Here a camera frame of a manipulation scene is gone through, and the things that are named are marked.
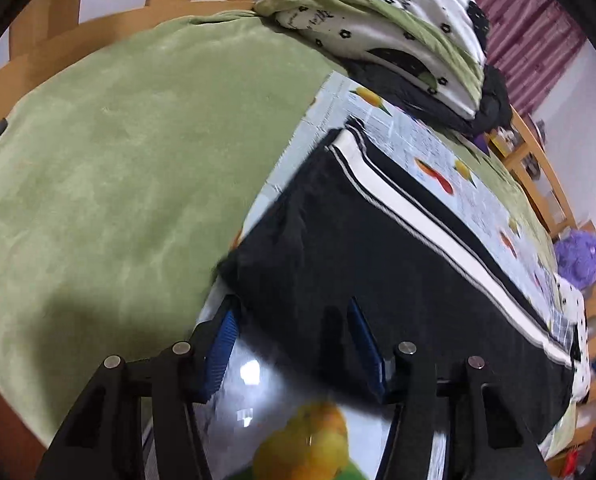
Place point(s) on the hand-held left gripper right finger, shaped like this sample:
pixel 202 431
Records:
pixel 365 345

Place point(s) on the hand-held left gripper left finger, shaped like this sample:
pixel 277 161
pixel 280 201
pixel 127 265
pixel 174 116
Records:
pixel 223 345

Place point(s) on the black pants with white waistband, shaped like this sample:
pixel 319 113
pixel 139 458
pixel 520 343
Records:
pixel 353 240

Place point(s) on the green fleece blanket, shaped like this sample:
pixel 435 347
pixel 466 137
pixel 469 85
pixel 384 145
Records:
pixel 128 160

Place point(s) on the fruit print plastic tablecloth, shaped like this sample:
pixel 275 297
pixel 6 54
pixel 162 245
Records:
pixel 427 145

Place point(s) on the white dotted pillow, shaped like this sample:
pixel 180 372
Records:
pixel 575 310

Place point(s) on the purple plush toy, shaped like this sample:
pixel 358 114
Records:
pixel 577 255

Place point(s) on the purple cloth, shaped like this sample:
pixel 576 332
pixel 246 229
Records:
pixel 480 142

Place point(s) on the cluttered desk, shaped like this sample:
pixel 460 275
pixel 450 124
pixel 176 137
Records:
pixel 520 142

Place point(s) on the black jacket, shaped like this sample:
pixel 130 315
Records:
pixel 495 100

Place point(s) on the white flower print quilt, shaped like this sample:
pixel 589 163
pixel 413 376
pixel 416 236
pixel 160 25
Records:
pixel 377 10

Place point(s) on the purple striped curtain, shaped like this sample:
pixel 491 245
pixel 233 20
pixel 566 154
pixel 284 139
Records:
pixel 527 35

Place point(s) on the wooden bed frame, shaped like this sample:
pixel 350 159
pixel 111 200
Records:
pixel 53 25

